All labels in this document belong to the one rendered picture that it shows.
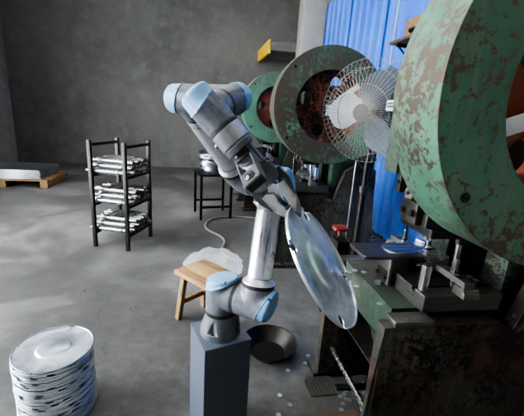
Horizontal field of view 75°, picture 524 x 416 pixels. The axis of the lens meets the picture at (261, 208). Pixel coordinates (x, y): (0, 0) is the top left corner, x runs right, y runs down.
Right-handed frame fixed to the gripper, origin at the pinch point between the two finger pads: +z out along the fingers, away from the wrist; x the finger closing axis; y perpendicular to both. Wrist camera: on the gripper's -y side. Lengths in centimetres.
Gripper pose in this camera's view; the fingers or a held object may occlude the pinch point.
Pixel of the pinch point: (295, 215)
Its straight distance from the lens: 77.0
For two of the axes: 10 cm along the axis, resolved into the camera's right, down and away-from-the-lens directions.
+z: 6.5, 7.5, 1.0
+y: 1.4, -2.5, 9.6
